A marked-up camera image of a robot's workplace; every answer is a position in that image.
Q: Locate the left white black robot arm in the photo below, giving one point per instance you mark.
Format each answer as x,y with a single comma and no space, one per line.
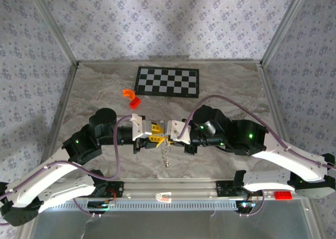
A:
73,190

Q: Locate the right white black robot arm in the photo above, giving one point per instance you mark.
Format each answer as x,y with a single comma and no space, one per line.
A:
288,160

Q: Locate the red plastic block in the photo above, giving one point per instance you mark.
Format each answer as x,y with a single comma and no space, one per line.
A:
135,103

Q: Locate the black grey checkerboard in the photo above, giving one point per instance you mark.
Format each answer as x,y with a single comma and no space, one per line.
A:
168,82

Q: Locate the orange curved plastic block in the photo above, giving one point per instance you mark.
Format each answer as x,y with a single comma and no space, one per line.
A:
128,93

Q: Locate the white red tag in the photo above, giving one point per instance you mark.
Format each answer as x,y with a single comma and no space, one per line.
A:
162,196

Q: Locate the red toy brick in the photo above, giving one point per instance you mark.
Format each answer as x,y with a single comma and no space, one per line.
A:
283,195

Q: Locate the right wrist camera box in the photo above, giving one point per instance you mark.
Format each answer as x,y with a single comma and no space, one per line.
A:
178,128

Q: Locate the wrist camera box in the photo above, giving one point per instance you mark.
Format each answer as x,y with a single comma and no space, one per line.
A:
141,128
178,128

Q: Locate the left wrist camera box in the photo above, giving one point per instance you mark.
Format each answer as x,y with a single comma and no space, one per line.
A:
141,128

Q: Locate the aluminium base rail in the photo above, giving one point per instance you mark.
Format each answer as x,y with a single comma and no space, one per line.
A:
170,187

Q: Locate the aluminium side rail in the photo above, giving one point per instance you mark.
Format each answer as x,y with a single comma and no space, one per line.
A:
67,97
270,97

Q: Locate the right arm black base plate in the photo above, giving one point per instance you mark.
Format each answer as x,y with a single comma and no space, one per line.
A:
223,189

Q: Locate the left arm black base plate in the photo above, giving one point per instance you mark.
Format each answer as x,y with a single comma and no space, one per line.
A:
116,189

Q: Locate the aluminium corner post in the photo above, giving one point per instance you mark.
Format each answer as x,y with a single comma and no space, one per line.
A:
55,29
283,29

